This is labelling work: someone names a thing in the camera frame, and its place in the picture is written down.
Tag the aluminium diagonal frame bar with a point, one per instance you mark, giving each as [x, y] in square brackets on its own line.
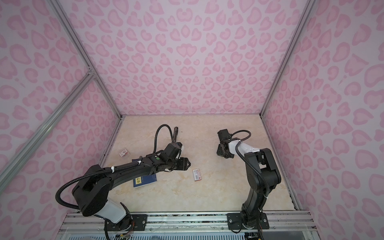
[20, 159]

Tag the aluminium corner frame post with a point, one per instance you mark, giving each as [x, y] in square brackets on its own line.
[83, 53]
[309, 8]

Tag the aluminium corner frame post left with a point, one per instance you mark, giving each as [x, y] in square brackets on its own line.
[83, 53]

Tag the aluminium corner frame post right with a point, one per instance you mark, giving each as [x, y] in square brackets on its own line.
[309, 8]

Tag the small red white staple box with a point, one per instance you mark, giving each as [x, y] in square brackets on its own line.
[124, 152]

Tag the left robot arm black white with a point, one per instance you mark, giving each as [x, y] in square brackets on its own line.
[92, 192]

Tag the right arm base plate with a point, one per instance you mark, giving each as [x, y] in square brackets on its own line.
[241, 221]

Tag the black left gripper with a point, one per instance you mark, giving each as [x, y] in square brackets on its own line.
[185, 163]

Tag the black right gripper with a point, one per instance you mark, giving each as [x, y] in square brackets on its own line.
[220, 146]

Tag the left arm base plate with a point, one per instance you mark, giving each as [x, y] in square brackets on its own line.
[132, 222]

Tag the blue notebook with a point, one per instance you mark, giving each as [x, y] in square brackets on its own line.
[144, 180]

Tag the aluminium front rail frame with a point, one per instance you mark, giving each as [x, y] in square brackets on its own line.
[276, 225]

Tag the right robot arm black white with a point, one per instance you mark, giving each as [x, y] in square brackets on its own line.
[263, 176]

